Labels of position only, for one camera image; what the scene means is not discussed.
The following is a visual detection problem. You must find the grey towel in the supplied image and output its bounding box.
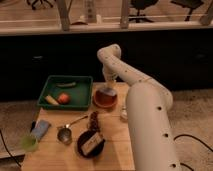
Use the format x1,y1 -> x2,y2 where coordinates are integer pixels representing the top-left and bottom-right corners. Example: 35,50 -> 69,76
99,87 -> 117,96

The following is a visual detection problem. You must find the red bowl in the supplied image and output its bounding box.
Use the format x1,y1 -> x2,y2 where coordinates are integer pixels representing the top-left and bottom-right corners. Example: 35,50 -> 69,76
93,88 -> 118,109

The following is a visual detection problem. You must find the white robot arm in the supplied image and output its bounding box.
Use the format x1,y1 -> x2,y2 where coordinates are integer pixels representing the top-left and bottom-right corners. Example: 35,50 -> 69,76
97,44 -> 182,171

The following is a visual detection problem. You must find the brown grape bunch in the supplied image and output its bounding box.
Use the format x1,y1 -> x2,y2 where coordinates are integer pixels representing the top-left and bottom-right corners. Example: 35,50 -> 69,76
88,111 -> 100,132

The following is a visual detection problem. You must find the green plastic tray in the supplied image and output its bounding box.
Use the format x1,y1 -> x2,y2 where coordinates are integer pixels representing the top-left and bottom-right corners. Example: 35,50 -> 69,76
37,75 -> 93,111

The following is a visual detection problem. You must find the orange fruit in tray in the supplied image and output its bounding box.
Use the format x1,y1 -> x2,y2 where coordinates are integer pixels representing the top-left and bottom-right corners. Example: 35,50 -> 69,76
57,93 -> 70,104

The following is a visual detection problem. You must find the black round plate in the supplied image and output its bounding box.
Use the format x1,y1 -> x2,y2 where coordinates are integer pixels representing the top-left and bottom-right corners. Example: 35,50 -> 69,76
77,131 -> 105,158

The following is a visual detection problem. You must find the white box on plate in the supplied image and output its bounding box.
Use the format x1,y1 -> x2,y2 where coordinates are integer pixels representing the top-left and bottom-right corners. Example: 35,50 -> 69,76
81,132 -> 103,155

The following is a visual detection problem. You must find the yellow corn piece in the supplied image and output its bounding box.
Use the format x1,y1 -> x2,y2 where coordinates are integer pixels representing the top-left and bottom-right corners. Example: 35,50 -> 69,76
45,95 -> 59,105

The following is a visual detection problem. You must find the office chair base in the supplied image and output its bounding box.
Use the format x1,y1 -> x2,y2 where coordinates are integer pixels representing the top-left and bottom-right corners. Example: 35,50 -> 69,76
129,0 -> 158,23

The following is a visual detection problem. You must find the blue sponge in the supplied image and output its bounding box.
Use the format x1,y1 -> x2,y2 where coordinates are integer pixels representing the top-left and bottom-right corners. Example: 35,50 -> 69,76
31,120 -> 51,141

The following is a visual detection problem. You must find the office chair left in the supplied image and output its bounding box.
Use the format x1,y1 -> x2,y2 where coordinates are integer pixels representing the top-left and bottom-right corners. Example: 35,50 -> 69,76
26,0 -> 53,10

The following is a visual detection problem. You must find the office chair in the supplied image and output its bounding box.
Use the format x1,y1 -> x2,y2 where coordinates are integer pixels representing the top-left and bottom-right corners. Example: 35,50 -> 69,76
170,0 -> 204,21
26,0 -> 53,10

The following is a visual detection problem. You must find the green plastic cup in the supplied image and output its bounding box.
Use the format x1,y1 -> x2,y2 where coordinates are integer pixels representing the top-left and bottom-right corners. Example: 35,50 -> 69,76
21,134 -> 38,152

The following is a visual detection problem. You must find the office chair right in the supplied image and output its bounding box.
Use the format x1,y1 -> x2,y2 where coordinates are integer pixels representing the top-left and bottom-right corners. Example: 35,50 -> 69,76
170,0 -> 204,21

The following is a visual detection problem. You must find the wooden post middle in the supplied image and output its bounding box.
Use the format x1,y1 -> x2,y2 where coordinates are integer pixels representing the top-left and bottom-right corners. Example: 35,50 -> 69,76
120,0 -> 130,29

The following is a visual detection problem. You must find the wooden post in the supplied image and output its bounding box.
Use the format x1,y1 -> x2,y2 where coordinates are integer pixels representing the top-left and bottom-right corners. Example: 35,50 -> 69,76
120,0 -> 130,29
200,1 -> 213,26

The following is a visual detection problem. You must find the metal ladle with handle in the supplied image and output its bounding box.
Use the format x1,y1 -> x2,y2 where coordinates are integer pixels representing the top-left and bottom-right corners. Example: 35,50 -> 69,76
57,115 -> 87,145

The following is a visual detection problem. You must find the black cable right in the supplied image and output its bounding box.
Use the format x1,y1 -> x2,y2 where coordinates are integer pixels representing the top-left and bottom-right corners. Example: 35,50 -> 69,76
173,133 -> 213,171

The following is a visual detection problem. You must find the black cable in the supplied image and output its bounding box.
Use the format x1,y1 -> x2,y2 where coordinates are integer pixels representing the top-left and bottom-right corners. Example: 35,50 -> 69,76
173,133 -> 213,171
0,129 -> 22,168

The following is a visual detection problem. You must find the wooden post right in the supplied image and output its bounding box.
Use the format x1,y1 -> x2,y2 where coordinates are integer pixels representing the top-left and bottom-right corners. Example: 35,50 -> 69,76
200,1 -> 213,26

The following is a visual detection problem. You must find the black cable left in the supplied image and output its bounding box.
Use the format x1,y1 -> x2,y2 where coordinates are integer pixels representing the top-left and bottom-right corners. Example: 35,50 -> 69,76
0,129 -> 22,168

